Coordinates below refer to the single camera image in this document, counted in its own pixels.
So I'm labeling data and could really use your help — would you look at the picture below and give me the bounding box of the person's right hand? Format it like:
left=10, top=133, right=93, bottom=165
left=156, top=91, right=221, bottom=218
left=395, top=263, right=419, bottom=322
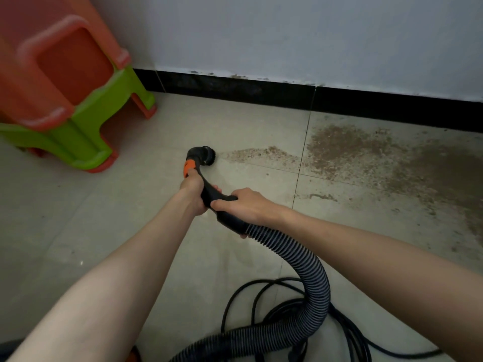
left=210, top=187, right=291, bottom=238

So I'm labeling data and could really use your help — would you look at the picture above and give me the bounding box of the person's left hand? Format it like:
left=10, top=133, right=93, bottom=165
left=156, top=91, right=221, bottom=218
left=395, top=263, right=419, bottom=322
left=178, top=169, right=220, bottom=218

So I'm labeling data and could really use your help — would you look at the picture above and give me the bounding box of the black power cable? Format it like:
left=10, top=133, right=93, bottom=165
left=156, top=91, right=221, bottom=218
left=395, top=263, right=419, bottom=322
left=220, top=277, right=445, bottom=362

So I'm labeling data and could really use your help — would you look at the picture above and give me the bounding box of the black vacuum hose with handle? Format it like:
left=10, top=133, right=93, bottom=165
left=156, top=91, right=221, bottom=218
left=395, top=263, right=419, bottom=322
left=168, top=145, right=332, bottom=362

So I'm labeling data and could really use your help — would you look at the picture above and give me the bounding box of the brown sawdust dirt patch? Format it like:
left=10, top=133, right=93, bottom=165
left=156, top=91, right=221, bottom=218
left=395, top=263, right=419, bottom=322
left=221, top=124, right=483, bottom=246

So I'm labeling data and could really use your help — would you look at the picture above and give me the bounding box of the grey vacuum cleaner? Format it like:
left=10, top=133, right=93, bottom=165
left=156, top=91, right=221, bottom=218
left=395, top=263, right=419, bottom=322
left=0, top=339, right=143, bottom=362

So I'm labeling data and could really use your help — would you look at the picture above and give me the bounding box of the person's right forearm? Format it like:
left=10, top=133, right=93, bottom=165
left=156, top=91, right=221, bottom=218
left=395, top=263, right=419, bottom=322
left=279, top=209, right=483, bottom=362

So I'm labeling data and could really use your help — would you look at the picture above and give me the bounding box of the person's left forearm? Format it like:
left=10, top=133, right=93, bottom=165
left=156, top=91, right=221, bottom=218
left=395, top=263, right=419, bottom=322
left=8, top=194, right=199, bottom=362

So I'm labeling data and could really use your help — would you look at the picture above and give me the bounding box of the tiled floor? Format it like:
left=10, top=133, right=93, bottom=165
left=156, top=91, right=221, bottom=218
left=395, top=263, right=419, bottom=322
left=0, top=90, right=483, bottom=362

